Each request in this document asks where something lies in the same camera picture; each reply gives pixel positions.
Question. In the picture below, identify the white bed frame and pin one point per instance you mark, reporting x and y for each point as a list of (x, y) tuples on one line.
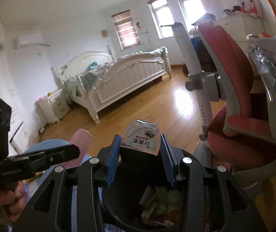
[(95, 80)]

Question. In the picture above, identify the white dresser cabinet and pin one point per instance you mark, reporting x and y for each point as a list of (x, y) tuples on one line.
[(239, 26)]

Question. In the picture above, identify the white wardrobe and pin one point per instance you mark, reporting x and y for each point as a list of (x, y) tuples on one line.
[(20, 134)]

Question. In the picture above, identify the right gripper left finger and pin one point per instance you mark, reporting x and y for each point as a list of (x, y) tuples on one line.
[(80, 193)]

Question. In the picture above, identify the white air conditioner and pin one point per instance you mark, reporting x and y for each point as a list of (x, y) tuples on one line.
[(28, 40)]

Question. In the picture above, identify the clear eye drop bottle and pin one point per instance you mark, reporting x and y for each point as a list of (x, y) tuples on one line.
[(143, 136)]

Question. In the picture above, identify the red desk chair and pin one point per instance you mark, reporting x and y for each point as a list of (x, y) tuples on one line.
[(234, 132)]

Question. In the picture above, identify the white nightstand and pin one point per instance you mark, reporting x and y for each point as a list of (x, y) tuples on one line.
[(54, 106)]

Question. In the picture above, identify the person's left hand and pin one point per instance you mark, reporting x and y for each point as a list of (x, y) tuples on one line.
[(12, 203)]

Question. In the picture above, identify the striped window blind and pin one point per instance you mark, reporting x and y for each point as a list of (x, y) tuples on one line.
[(126, 29)]

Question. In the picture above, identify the framed girls picture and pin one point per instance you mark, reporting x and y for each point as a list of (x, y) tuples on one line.
[(251, 7)]

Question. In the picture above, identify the dark armchair with clothes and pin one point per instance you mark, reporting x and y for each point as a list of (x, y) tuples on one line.
[(203, 55)]

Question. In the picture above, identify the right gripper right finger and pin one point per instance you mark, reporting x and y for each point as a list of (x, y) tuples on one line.
[(211, 199)]

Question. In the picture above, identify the black trash bin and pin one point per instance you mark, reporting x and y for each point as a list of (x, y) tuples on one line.
[(140, 198)]

